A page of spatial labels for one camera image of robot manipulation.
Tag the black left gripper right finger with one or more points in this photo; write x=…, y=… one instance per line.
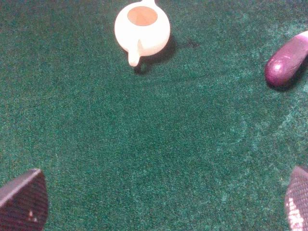
x=296, y=199

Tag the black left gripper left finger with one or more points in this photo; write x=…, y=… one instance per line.
x=24, y=202

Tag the cream ceramic teapot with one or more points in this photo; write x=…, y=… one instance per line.
x=142, y=29

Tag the green velvet tablecloth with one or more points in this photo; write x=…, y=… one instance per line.
x=193, y=139

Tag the purple eggplant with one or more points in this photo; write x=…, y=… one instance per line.
x=285, y=62

